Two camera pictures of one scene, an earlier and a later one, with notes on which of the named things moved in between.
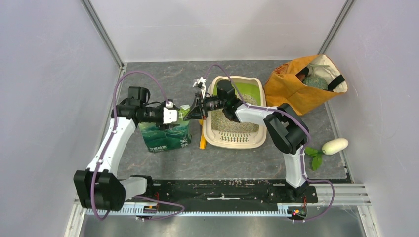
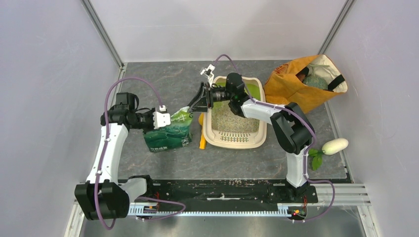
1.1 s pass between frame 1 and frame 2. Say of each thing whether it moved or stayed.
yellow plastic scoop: stayed
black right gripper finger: moved
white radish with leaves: stayed
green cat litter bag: stayed
